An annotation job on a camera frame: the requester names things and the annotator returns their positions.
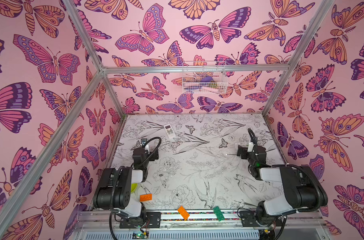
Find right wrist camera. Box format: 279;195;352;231
247;142;254;153

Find small green circuit board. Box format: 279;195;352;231
132;232;149;240

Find orange lego brick on rail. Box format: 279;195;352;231
178;206;190;221

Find orange lego brick left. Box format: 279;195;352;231
140;194;153;202

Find lime green bowl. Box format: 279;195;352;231
131;183;138;194

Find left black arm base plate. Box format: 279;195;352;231
120;212;162;229

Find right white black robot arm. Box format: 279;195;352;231
237;129;328;226

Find white wire basket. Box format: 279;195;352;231
181;63;228;95

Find white remote control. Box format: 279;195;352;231
164;124;176;139

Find green lego brick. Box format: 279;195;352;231
213;206;225;222

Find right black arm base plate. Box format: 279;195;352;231
237;209;283;228

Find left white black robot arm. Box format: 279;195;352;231
93;137;162;221

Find purple object in basket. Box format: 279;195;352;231
200;76;214;84

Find white slotted cable duct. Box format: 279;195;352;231
79;229;261;240

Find aluminium front rail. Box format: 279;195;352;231
75;209;325;230

